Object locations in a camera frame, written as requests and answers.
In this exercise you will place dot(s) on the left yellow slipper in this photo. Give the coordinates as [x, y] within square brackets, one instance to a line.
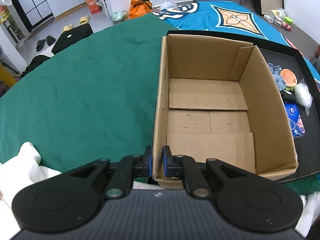
[67, 28]

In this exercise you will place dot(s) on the black dotted fabric pouch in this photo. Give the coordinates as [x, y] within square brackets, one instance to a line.
[287, 96]

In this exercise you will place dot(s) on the blue tissue pack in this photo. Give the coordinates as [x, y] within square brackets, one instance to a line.
[295, 121]

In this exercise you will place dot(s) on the black shallow tray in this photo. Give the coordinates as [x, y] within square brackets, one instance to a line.
[307, 146]

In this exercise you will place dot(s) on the left black slipper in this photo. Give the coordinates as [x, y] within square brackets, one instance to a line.
[40, 45]

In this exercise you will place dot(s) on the red small toy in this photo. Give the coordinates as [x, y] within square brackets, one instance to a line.
[286, 26]

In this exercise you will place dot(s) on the white cup with print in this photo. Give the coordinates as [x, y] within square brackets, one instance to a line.
[279, 12]

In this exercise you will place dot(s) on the brown cardboard box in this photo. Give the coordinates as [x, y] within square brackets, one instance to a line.
[218, 99]

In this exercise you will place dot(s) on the black dice stool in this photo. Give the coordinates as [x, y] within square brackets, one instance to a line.
[71, 37]

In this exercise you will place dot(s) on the black clothes pile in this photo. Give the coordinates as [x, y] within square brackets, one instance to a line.
[36, 61]

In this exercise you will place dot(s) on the orange cardboard box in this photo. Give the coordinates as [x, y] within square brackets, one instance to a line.
[93, 6]

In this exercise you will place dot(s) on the right yellow slipper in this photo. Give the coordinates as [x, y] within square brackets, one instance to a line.
[84, 20]

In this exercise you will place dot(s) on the white stuffing plastic bag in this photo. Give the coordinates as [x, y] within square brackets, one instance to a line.
[303, 96]

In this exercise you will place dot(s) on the yellow leg table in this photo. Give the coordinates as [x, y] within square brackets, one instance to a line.
[6, 77]

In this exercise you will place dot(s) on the green small container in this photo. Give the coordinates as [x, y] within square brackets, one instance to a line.
[288, 20]

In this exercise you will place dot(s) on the black slipper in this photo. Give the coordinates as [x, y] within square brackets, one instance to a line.
[50, 40]
[40, 45]

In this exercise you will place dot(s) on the clear bag with items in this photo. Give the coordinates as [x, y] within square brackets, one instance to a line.
[119, 16]

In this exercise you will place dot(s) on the green blanket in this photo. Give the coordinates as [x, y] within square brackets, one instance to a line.
[95, 99]

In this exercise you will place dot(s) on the orange gift bag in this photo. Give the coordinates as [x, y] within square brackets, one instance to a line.
[139, 8]

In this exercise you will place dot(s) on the black grid sliding door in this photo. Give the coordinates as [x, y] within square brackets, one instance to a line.
[32, 12]

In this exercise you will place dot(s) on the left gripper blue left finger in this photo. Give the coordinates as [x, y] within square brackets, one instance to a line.
[143, 163]

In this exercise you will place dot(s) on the orange burger plush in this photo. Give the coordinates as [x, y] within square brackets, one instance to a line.
[289, 78]

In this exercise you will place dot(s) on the yellow slipper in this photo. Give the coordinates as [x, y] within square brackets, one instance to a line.
[84, 20]
[67, 28]

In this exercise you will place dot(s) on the white fluffy towel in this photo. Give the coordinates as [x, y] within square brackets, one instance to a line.
[19, 172]

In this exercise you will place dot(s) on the right black slipper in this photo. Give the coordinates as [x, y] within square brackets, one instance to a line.
[50, 40]

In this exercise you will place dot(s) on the white small box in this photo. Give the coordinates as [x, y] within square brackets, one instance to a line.
[268, 18]

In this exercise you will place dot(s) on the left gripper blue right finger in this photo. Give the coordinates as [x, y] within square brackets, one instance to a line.
[172, 164]

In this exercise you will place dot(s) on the blue patterned blanket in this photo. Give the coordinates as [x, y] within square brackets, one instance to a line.
[225, 20]

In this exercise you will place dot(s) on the blue denim rabbit plush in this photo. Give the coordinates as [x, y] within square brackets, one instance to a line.
[276, 70]

